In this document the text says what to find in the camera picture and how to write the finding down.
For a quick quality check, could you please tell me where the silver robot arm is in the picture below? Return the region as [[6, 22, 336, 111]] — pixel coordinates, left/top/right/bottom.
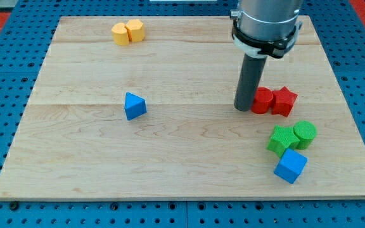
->
[[230, 0, 303, 59]]

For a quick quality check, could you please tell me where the blue triangle block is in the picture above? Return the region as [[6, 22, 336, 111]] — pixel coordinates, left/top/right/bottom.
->
[[124, 92, 147, 121]]

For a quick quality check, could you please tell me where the wooden board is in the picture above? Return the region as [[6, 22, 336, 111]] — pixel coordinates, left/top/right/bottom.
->
[[0, 16, 365, 201]]

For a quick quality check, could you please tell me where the red cylinder block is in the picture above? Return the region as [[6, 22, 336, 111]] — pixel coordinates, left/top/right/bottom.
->
[[251, 87, 274, 114]]

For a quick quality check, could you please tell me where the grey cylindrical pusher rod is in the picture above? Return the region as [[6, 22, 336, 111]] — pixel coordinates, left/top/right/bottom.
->
[[234, 54, 267, 111]]

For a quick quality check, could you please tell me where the yellow hexagon block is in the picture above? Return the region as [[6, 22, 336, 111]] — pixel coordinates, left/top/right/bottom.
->
[[125, 19, 145, 42]]

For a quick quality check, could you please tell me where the yellow heart block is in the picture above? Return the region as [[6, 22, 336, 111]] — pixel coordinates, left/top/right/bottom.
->
[[111, 22, 129, 46]]

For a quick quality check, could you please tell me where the red star block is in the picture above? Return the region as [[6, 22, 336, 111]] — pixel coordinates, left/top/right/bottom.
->
[[271, 86, 298, 117]]

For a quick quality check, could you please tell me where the green star block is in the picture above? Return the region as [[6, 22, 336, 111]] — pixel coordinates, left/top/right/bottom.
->
[[267, 125, 300, 158]]

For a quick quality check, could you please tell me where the blue cube block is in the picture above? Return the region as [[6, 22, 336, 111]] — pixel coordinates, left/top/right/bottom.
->
[[274, 148, 308, 184]]

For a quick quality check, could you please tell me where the green cylinder block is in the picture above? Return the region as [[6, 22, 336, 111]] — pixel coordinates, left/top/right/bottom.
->
[[293, 120, 317, 149]]

